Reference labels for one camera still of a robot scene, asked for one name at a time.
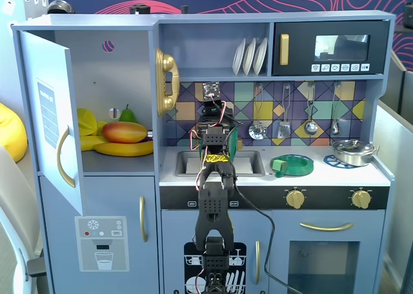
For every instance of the yellow toy banana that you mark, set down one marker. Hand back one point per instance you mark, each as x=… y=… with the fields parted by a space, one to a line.
x=126 y=149

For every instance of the yellow patterned tape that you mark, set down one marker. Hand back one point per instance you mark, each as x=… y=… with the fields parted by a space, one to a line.
x=215 y=159

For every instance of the yellow bean bag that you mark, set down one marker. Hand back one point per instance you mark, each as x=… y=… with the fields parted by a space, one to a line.
x=13 y=136

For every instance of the blue shopping list cabinet door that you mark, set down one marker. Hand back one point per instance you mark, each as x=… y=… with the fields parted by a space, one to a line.
x=48 y=65

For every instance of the red yellow toy mango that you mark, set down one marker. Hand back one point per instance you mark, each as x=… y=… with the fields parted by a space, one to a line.
x=124 y=133

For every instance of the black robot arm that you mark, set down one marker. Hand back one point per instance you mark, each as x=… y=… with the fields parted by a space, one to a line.
x=213 y=210

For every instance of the gold stove knob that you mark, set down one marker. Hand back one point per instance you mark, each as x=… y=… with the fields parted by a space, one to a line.
x=295 y=199
x=360 y=199

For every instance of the black toy microwave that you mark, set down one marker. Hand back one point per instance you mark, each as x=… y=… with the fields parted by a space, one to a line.
x=300 y=28

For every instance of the steel toy pot with lid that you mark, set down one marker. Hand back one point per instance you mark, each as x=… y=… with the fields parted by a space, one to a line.
x=351 y=152

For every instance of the blue round trivet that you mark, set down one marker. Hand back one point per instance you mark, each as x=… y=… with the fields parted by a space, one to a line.
x=330 y=162

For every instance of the yellow toy fruit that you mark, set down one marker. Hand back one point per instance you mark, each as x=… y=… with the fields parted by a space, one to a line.
x=85 y=123

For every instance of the black round helmet object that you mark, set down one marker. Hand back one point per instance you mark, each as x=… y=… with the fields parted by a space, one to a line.
x=59 y=7

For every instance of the green round recipient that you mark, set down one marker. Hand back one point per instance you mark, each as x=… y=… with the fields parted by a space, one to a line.
x=300 y=170

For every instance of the green toy pear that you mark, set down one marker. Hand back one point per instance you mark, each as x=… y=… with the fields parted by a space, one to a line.
x=126 y=116

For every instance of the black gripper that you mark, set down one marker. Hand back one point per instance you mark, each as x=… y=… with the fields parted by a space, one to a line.
x=214 y=111

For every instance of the light green cube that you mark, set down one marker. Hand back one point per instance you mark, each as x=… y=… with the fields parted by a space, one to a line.
x=280 y=165

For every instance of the steel toy ladle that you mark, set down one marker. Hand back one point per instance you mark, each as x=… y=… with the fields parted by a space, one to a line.
x=310 y=128

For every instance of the steel toy whisk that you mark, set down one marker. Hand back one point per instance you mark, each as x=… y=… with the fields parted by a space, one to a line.
x=335 y=126

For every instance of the white toy plate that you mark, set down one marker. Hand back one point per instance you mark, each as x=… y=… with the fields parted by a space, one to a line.
x=249 y=58
x=238 y=58
x=260 y=57

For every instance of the gold toy telephone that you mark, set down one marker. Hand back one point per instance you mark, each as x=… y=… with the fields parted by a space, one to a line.
x=167 y=68

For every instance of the black flat cylinder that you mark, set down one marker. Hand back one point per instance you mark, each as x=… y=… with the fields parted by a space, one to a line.
x=139 y=9

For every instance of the steel toy grater spatula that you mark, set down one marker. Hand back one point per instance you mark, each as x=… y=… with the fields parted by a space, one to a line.
x=283 y=129

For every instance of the small black cylinder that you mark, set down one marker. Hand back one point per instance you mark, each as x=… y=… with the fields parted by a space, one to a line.
x=185 y=9

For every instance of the white office chair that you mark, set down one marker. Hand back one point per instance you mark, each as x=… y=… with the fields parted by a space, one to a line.
x=13 y=210

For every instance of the grey toy sink basin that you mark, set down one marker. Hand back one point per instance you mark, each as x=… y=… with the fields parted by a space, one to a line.
x=251 y=165

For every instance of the blue toy kitchen unit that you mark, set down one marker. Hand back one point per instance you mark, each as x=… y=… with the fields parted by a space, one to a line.
x=103 y=194

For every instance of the steel toy skimmer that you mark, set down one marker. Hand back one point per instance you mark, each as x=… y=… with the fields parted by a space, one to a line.
x=258 y=131

